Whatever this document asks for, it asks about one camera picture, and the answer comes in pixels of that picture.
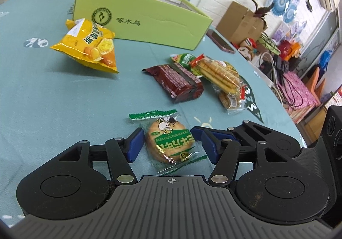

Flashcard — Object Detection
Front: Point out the red white plush toy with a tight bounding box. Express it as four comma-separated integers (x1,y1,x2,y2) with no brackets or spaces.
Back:
239,39,258,61

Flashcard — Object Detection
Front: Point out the red kettle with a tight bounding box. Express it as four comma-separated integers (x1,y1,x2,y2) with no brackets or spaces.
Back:
278,40,293,62

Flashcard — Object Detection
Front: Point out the brown cardboard box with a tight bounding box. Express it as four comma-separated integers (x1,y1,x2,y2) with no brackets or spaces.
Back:
216,1,268,47

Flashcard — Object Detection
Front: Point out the clear sesame cracker packet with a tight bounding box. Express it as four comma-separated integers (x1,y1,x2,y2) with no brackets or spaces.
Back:
218,89,248,116

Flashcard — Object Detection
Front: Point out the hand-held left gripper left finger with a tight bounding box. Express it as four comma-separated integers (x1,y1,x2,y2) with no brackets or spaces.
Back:
24,127,145,185

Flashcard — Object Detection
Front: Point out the orange bag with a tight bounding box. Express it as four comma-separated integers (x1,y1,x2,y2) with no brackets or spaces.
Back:
290,41,302,59

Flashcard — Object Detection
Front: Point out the orange chair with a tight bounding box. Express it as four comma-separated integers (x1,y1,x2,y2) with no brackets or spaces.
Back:
305,67,328,98

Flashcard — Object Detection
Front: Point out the small green snack packet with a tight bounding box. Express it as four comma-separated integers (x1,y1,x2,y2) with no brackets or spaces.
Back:
170,53,198,69

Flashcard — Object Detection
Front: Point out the large blue paper fan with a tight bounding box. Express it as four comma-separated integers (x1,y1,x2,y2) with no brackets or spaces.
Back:
268,0,294,17

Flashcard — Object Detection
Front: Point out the pink floral cloth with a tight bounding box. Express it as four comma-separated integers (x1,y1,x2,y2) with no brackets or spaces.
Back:
278,71,321,112

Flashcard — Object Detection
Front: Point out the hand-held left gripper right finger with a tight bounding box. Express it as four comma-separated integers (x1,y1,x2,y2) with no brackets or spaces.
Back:
201,129,317,186

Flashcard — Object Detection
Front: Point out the green round biscuit packet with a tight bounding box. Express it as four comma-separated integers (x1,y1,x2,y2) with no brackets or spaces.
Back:
129,109,208,175

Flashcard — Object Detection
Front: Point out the smartphone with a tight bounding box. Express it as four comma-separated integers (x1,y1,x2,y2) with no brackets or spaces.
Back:
206,29,237,54

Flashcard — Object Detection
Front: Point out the small blue paper fan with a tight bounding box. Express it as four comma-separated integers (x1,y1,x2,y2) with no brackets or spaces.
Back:
283,3,299,23

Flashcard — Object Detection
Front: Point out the purple leaf plant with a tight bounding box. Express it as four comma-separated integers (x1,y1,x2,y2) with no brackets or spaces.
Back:
251,0,276,32

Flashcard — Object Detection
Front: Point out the green cardboard box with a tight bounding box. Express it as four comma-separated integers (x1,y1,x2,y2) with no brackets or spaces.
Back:
73,0,213,51

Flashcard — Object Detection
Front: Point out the black charger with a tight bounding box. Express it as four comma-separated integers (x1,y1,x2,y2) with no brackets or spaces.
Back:
275,56,290,73

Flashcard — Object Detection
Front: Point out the yellow chip bag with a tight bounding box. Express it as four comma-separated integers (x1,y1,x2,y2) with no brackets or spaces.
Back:
50,18,119,74

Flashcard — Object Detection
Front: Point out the blue plastic bag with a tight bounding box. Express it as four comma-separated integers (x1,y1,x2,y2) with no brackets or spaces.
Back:
319,49,333,69

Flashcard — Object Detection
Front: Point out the clear biscuit stick packet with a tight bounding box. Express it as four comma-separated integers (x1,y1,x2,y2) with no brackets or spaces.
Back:
190,55,248,95

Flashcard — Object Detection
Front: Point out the brown snack packet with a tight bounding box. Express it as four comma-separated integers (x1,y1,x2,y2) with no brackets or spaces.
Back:
142,62,204,103

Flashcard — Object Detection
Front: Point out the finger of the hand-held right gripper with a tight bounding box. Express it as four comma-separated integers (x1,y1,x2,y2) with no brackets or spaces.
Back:
192,120,284,146

